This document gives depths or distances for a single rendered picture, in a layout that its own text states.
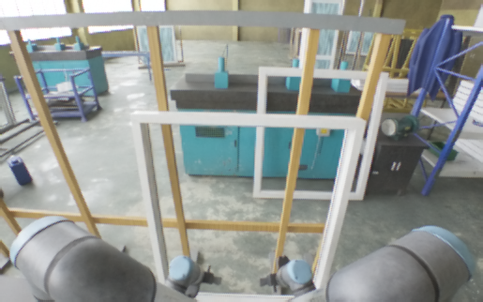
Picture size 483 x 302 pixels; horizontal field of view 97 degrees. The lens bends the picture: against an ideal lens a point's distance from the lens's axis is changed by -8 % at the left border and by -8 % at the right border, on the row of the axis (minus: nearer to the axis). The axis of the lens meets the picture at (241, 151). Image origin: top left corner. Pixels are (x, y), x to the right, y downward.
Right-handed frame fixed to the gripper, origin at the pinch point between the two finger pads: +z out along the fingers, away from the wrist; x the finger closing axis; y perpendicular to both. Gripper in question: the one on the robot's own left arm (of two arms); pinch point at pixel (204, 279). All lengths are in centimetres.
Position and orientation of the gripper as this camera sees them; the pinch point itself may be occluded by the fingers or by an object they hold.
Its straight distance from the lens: 131.7
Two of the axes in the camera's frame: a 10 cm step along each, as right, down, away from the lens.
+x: -9.8, -0.1, 2.0
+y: 1.3, -8.0, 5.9
